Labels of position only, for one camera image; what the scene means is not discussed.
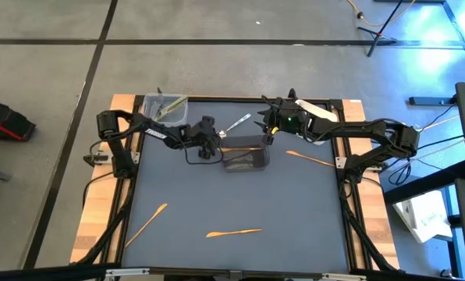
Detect silver metal spoon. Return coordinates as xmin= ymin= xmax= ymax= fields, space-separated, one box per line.
xmin=152 ymin=93 xmax=167 ymax=118

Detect black floor base bar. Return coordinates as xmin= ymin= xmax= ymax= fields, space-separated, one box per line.
xmin=408 ymin=96 xmax=458 ymax=107

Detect yellow hanging cable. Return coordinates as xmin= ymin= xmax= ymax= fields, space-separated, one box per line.
xmin=346 ymin=0 xmax=417 ymax=28

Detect green plastic utensil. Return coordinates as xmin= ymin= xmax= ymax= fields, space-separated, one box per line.
xmin=156 ymin=94 xmax=188 ymax=118
xmin=158 ymin=100 xmax=189 ymax=121

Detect clear plastic bin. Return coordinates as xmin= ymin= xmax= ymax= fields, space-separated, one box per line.
xmin=142 ymin=92 xmax=190 ymax=127

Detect black table frame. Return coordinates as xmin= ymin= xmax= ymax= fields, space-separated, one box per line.
xmin=115 ymin=94 xmax=374 ymax=274

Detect gold knife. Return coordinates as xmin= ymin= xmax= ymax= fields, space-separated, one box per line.
xmin=205 ymin=228 xmax=264 ymax=239

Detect gold utensil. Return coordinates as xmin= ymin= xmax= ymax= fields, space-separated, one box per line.
xmin=220 ymin=146 xmax=264 ymax=153

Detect dark grey translucent bin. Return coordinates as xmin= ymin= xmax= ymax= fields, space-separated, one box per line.
xmin=219 ymin=134 xmax=272 ymax=173

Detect black tripod stand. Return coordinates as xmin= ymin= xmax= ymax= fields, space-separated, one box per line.
xmin=356 ymin=0 xmax=404 ymax=59

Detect black cable harness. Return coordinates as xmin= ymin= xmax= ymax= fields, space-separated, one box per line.
xmin=76 ymin=177 xmax=134 ymax=266
xmin=339 ymin=181 xmax=399 ymax=273

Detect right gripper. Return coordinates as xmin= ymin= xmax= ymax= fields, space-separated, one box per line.
xmin=254 ymin=97 xmax=310 ymax=136

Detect white plastic bin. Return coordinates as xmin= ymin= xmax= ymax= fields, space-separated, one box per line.
xmin=294 ymin=98 xmax=339 ymax=146

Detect white box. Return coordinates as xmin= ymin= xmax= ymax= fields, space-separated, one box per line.
xmin=392 ymin=190 xmax=454 ymax=244

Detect wooden utensil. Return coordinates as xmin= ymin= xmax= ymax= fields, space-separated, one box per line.
xmin=286 ymin=150 xmax=336 ymax=169
xmin=124 ymin=202 xmax=169 ymax=249

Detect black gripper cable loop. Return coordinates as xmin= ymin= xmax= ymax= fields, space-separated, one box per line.
xmin=183 ymin=136 xmax=224 ymax=165

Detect black aluminium crossbar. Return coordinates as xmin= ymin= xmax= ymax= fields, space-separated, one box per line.
xmin=0 ymin=263 xmax=374 ymax=281

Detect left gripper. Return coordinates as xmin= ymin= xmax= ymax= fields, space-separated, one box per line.
xmin=189 ymin=116 xmax=223 ymax=150

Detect wooden table side board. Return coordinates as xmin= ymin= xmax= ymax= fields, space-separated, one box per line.
xmin=340 ymin=98 xmax=399 ymax=271
xmin=70 ymin=93 xmax=137 ymax=265

